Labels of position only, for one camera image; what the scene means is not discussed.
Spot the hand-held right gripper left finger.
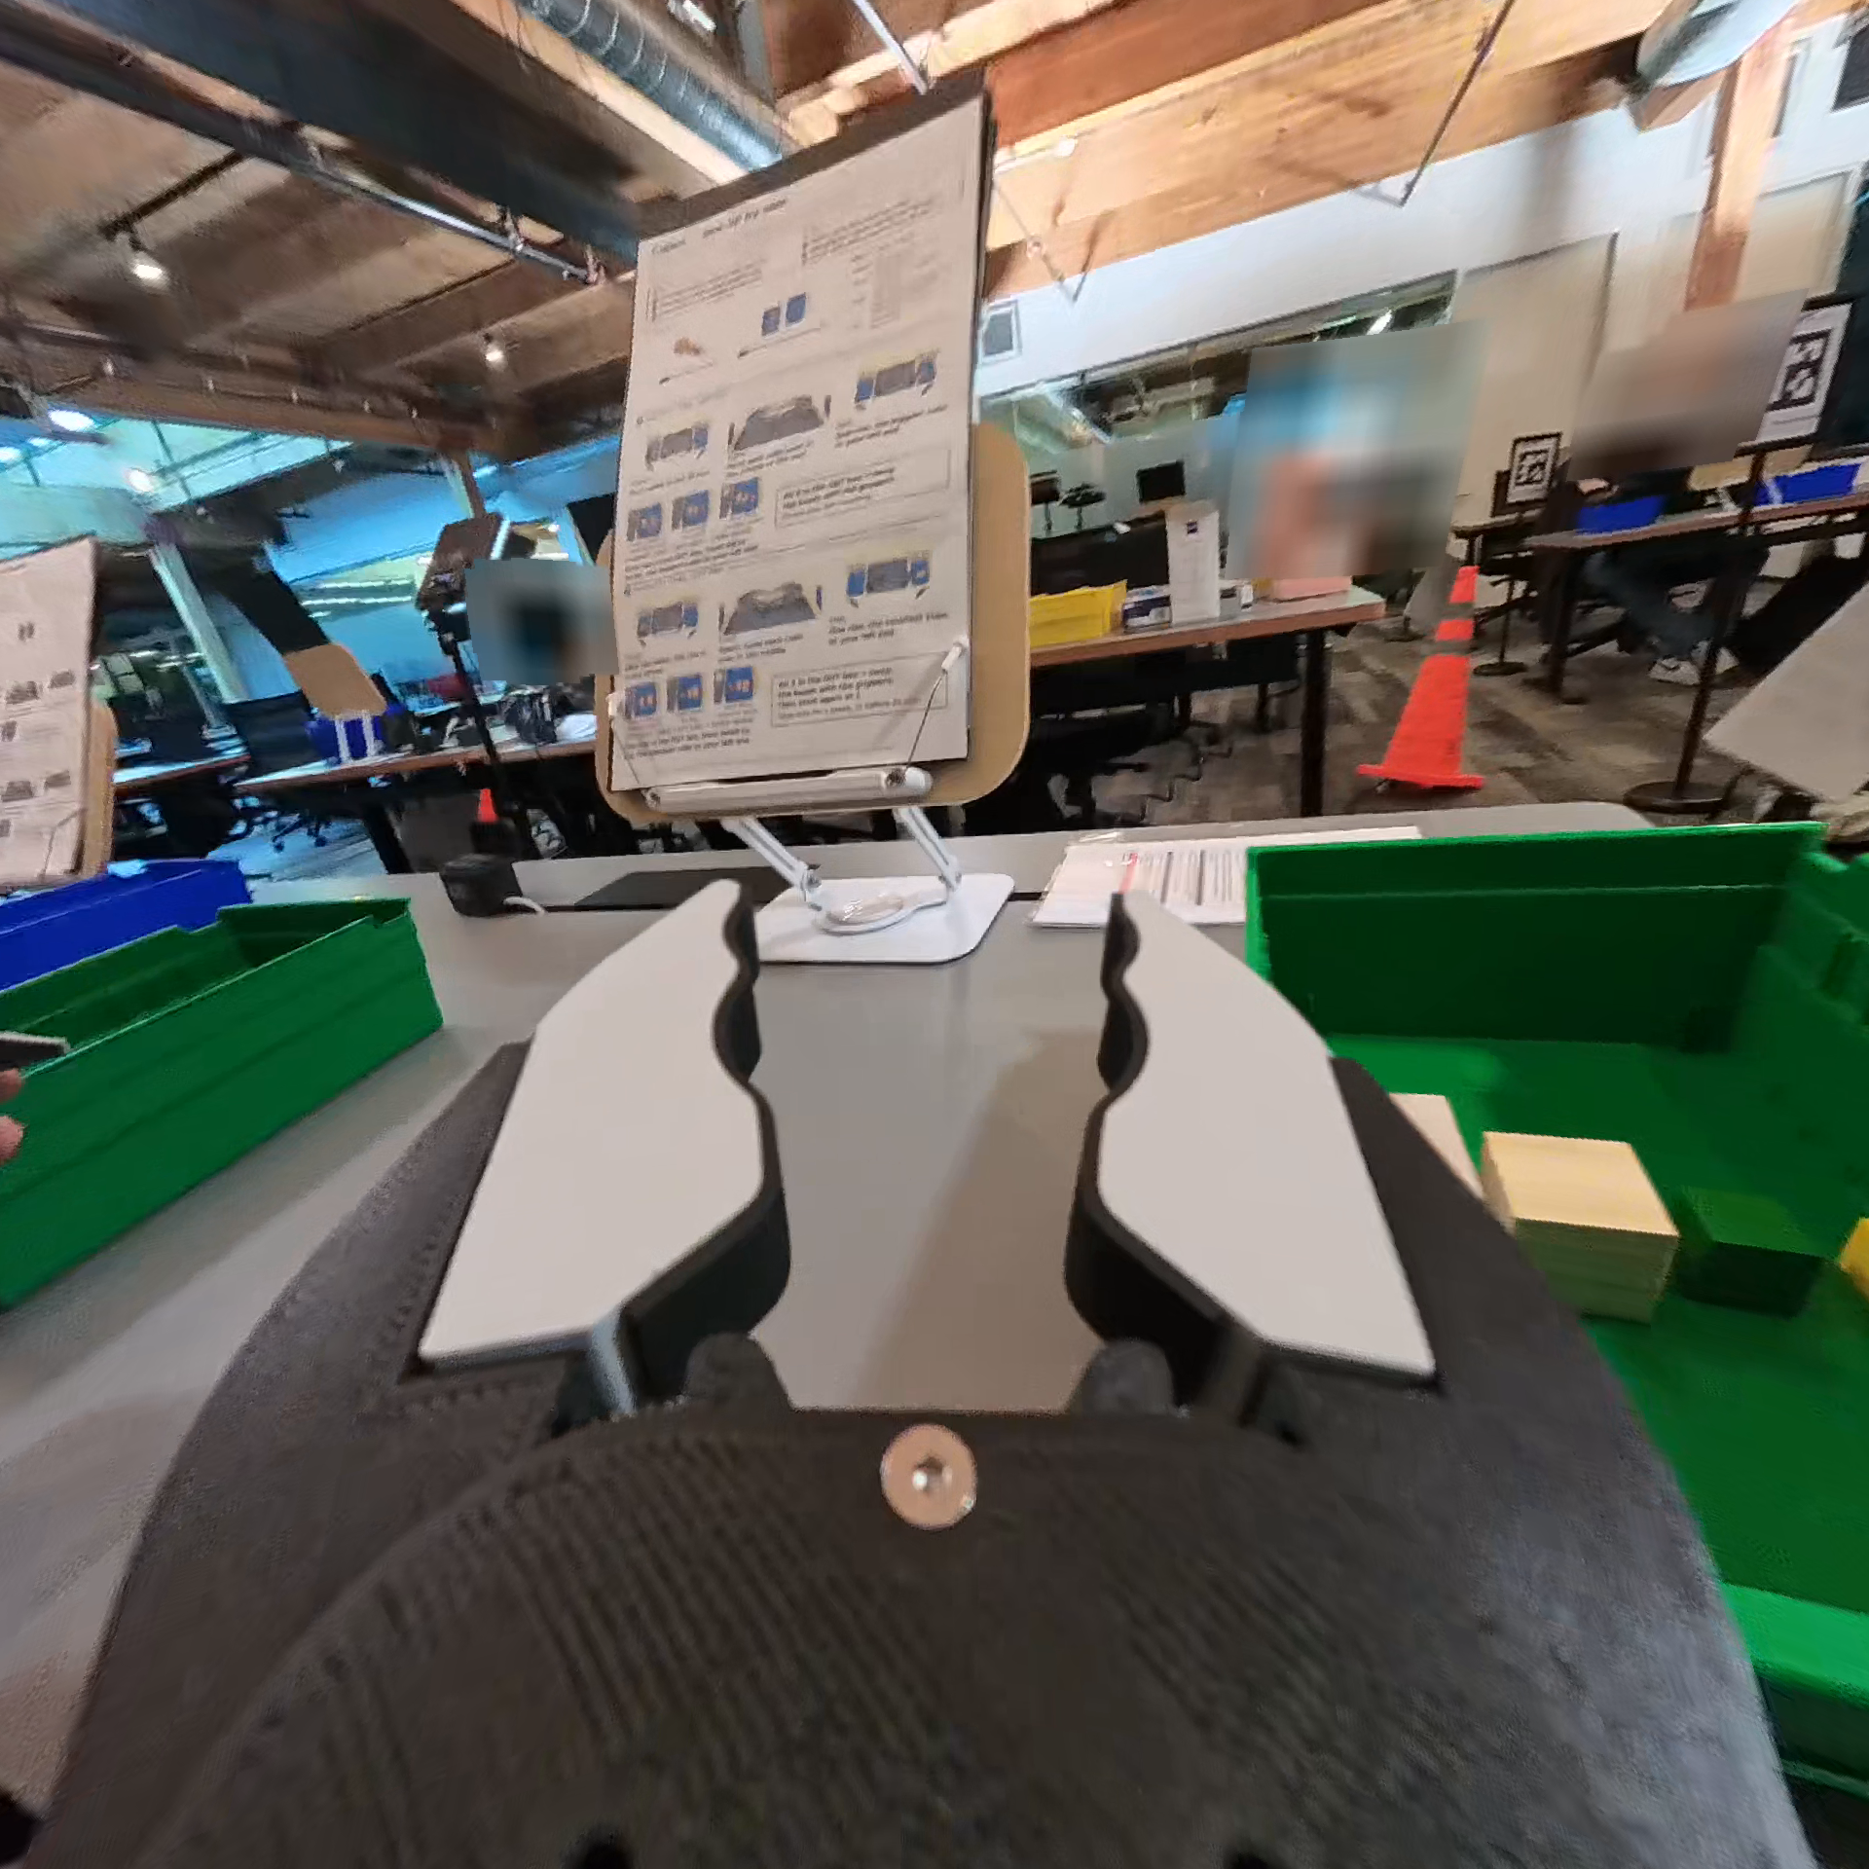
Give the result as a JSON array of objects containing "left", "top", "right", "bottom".
[{"left": 419, "top": 880, "right": 794, "bottom": 1426}]

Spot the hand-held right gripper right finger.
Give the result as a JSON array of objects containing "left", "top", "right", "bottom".
[{"left": 1066, "top": 891, "right": 1437, "bottom": 1386}]

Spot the large wooden cube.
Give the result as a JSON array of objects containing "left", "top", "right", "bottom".
[{"left": 1387, "top": 1093, "right": 1488, "bottom": 1202}]

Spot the medium wooden cube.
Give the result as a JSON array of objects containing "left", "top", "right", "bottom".
[{"left": 1480, "top": 1130, "right": 1681, "bottom": 1324}]

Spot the green plastic bin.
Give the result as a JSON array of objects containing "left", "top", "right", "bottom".
[
  {"left": 1245, "top": 821, "right": 1869, "bottom": 1798},
  {"left": 0, "top": 895, "right": 444, "bottom": 1309}
]

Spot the green cube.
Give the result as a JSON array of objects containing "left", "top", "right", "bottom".
[{"left": 1668, "top": 1187, "right": 1845, "bottom": 1318}]

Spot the dark flat pad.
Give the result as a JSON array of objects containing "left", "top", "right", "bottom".
[{"left": 575, "top": 869, "right": 796, "bottom": 914}]

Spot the printed paper sheet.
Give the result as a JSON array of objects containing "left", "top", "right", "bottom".
[{"left": 1032, "top": 826, "right": 1427, "bottom": 933}]

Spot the orange traffic cone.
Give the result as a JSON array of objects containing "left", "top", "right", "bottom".
[{"left": 1356, "top": 567, "right": 1488, "bottom": 794}]

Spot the long wooden edged table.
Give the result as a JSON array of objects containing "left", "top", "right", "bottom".
[{"left": 1028, "top": 583, "right": 1387, "bottom": 820}]

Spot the cardboard sign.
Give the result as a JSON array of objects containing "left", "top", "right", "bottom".
[{"left": 285, "top": 644, "right": 390, "bottom": 722}]

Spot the yellow plastic bin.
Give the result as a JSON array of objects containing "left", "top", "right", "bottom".
[{"left": 1025, "top": 578, "right": 1130, "bottom": 652}]

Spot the blue plastic bin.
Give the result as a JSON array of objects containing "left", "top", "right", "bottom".
[{"left": 0, "top": 860, "right": 254, "bottom": 994}]

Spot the black tripod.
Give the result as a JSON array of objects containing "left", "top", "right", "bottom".
[{"left": 417, "top": 514, "right": 514, "bottom": 864}]

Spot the wooden white document stand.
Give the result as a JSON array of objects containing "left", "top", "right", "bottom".
[{"left": 591, "top": 64, "right": 1031, "bottom": 968}]

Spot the wooden document board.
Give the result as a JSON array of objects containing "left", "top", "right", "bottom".
[{"left": 73, "top": 702, "right": 117, "bottom": 880}]

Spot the printed instruction sheet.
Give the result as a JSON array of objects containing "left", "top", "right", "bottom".
[
  {"left": 609, "top": 94, "right": 984, "bottom": 794},
  {"left": 0, "top": 537, "right": 101, "bottom": 887}
]

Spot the metal ventilation duct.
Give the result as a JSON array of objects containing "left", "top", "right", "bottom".
[{"left": 511, "top": 0, "right": 790, "bottom": 170}]

